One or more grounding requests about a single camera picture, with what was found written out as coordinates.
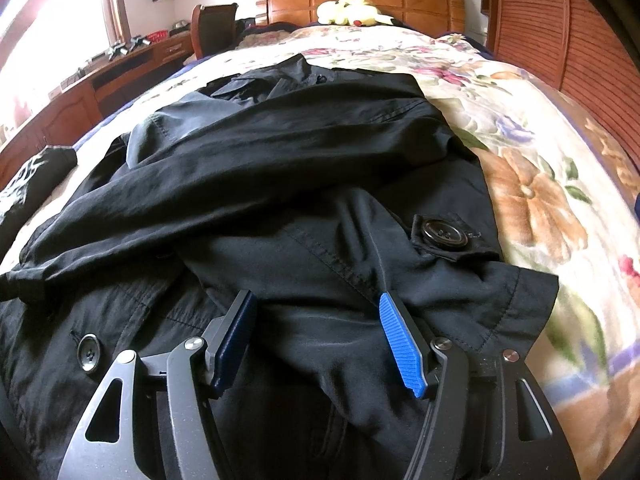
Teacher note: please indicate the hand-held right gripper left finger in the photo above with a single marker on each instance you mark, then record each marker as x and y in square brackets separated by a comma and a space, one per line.
[234, 345]

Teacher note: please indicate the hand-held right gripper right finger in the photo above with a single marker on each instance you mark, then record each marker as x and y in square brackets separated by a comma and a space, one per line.
[402, 345]

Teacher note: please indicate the black button coat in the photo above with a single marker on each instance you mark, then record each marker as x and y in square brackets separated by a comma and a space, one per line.
[280, 170]

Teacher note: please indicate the floral blanket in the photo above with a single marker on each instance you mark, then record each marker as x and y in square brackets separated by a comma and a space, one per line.
[540, 160]

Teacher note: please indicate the wooden desk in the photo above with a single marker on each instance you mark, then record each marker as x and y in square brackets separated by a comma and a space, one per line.
[65, 105]

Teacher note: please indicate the dark pillow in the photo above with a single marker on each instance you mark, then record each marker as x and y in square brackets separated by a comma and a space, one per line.
[265, 30]

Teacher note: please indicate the wooden chair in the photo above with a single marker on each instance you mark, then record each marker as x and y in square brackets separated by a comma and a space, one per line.
[215, 27]

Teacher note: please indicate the yellow plush toy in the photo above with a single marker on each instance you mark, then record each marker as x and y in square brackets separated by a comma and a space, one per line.
[345, 12]

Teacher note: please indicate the wooden slatted wardrobe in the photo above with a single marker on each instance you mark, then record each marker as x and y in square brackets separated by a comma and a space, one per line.
[575, 50]

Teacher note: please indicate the window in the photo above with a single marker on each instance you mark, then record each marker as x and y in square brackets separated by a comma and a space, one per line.
[55, 25]

